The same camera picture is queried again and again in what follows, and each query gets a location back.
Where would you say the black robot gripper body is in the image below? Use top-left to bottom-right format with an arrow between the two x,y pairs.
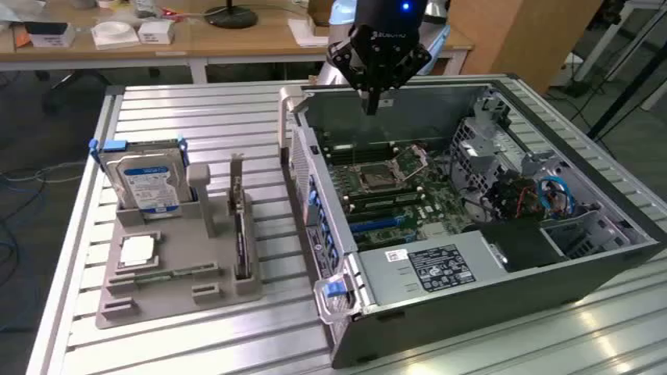
347,0 -> 427,88

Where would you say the black graphics card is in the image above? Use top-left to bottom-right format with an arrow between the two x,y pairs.
228,152 -> 255,280

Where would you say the white paper booklet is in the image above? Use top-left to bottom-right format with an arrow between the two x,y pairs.
287,17 -> 332,48

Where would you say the wooden cabinet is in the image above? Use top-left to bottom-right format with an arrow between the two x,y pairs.
447,0 -> 605,95

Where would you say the wooden desk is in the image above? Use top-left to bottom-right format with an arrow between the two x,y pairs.
0,0 -> 475,85

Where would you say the metal socket cover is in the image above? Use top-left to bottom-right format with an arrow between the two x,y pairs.
393,143 -> 431,179

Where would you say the black round lamp base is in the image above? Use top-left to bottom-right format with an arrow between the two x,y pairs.
202,0 -> 260,29

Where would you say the CPU socket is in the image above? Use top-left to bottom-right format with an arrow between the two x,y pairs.
353,162 -> 412,195

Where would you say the installed RAM stick with labels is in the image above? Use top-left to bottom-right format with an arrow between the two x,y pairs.
347,190 -> 424,213

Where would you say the green motherboard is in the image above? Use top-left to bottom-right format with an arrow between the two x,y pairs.
315,128 -> 501,253

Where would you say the small white labelled box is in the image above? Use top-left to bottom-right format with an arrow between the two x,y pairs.
136,19 -> 176,45

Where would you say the blue expansion slot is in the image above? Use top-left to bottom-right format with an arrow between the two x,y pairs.
349,216 -> 407,234

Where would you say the white box with round insert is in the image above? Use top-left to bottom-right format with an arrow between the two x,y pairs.
90,21 -> 142,51

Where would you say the hard disk in blue caddy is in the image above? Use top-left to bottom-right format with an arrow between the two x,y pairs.
88,134 -> 192,220

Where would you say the black office chair base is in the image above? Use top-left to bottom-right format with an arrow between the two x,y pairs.
34,70 -> 113,115

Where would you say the white box with black lid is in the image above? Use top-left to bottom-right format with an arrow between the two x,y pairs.
22,21 -> 77,48

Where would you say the grey power supply unit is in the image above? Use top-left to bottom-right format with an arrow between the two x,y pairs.
356,230 -> 509,308

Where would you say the silver CPU chip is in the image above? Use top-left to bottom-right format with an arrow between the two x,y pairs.
118,235 -> 158,267

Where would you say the grey printed parts rack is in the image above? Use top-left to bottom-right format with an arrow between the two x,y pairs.
94,162 -> 264,330

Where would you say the green RAM stick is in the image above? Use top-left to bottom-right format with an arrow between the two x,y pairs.
132,267 -> 197,284

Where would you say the black open PC case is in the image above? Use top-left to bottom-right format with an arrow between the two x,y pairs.
279,73 -> 667,370

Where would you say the blue wire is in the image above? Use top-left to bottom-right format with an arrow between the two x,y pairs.
537,175 -> 577,214

